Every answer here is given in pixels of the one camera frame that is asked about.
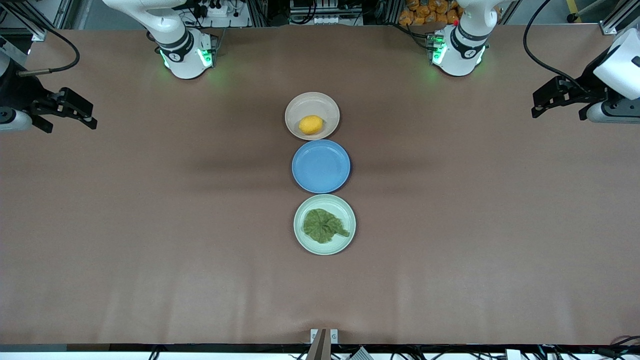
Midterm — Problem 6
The yellow lemon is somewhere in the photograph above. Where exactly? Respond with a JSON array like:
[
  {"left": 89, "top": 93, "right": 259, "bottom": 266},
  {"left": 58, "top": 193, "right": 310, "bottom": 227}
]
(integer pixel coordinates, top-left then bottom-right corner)
[{"left": 298, "top": 115, "right": 325, "bottom": 136}]

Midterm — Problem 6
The green lettuce leaf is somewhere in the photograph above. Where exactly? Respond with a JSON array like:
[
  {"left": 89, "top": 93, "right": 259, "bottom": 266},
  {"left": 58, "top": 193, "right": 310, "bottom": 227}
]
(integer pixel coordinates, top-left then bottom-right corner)
[{"left": 303, "top": 208, "right": 351, "bottom": 245}]

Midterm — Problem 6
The bag of oranges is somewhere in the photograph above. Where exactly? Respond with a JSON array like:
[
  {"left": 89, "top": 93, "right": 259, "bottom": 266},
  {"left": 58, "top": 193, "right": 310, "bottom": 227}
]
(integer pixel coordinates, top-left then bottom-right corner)
[{"left": 399, "top": 0, "right": 462, "bottom": 27}]

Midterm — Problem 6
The white power strip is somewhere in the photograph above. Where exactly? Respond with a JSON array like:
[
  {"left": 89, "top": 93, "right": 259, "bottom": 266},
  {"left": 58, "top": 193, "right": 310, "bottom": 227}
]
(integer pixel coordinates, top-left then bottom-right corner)
[{"left": 192, "top": 0, "right": 251, "bottom": 29}]

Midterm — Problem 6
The beige plate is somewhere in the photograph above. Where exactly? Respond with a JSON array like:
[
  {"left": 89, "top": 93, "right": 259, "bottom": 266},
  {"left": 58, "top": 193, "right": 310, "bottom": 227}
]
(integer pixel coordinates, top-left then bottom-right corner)
[{"left": 284, "top": 92, "right": 341, "bottom": 141}]

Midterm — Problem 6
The electronics rack unit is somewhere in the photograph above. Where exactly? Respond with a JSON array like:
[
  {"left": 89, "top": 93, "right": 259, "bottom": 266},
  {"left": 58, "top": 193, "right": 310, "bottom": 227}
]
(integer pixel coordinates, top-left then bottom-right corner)
[{"left": 289, "top": 0, "right": 364, "bottom": 26}]

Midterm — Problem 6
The blue plate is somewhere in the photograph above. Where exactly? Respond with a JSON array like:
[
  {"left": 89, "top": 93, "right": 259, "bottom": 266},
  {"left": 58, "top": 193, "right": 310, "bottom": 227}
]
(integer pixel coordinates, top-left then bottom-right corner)
[{"left": 291, "top": 139, "right": 352, "bottom": 194}]

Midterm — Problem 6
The pale green plate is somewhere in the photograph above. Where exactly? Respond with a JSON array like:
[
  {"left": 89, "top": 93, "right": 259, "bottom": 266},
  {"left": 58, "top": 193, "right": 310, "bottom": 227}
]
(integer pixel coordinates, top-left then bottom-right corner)
[{"left": 293, "top": 194, "right": 357, "bottom": 256}]

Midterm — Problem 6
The aluminium frame profile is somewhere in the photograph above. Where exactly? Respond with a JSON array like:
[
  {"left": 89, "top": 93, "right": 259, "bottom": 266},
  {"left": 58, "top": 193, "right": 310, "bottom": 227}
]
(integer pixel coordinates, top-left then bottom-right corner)
[
  {"left": 0, "top": 0, "right": 76, "bottom": 42},
  {"left": 599, "top": 0, "right": 640, "bottom": 36}
]

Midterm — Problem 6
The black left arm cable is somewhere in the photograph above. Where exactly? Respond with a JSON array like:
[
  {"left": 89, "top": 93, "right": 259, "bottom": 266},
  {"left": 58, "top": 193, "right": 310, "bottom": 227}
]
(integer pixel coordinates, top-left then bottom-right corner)
[{"left": 523, "top": 0, "right": 591, "bottom": 93}]

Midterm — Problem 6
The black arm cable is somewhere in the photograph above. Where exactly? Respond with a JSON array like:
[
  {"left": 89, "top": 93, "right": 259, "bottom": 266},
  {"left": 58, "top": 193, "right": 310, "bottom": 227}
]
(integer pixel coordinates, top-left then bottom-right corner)
[
  {"left": 0, "top": 15, "right": 81, "bottom": 77},
  {"left": 523, "top": 0, "right": 591, "bottom": 93}
]

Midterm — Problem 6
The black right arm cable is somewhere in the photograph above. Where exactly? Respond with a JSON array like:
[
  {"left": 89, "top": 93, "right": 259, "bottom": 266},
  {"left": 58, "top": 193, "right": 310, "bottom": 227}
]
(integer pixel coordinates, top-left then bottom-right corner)
[{"left": 0, "top": 15, "right": 81, "bottom": 77}]

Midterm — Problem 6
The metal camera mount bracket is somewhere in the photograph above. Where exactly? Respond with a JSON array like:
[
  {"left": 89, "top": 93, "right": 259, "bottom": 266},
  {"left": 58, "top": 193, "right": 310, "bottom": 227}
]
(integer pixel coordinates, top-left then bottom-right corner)
[{"left": 306, "top": 328, "right": 339, "bottom": 360}]

